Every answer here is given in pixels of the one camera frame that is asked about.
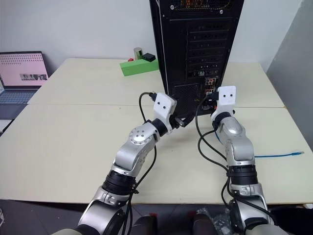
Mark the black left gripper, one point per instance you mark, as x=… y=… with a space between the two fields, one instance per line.
x=177 y=121

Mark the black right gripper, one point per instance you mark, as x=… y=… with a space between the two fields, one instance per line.
x=210 y=104

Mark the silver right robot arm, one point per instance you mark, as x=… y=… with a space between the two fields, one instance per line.
x=238 y=147

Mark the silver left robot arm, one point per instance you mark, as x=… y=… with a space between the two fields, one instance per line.
x=132 y=156

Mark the black computer tower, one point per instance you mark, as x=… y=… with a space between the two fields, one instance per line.
x=195 y=49

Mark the green box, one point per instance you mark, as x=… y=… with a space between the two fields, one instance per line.
x=137 y=67

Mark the small black box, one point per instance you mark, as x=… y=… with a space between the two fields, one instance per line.
x=149 y=57

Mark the silver metal can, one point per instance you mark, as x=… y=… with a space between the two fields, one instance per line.
x=138 y=53

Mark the crumpled clear plastic bag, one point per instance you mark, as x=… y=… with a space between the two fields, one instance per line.
x=221 y=220

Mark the dark rounded shape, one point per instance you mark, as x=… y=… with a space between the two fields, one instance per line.
x=204 y=225
x=144 y=225

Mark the open grey laptop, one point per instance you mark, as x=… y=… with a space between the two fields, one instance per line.
x=23 y=71

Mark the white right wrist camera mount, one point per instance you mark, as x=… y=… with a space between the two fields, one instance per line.
x=226 y=98

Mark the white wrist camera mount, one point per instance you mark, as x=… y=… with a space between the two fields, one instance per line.
x=162 y=104
x=226 y=98

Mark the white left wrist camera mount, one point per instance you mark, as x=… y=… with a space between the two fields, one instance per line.
x=162 y=104

